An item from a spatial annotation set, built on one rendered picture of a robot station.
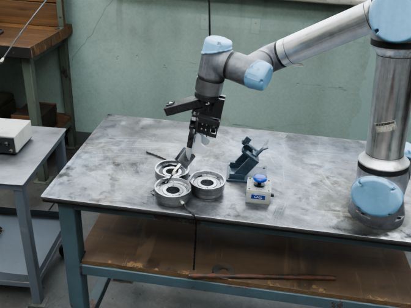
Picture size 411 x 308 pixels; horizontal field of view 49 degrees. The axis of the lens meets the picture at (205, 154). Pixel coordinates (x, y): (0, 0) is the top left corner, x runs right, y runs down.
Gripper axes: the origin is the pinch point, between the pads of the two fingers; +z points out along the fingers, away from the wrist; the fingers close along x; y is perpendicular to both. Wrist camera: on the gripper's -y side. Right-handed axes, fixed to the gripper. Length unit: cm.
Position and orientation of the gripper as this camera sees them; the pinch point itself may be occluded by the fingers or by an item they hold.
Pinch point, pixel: (188, 152)
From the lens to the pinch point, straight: 135.6
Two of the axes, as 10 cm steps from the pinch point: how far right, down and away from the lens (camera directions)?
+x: 1.5, -4.7, 8.7
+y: 9.7, 2.3, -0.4
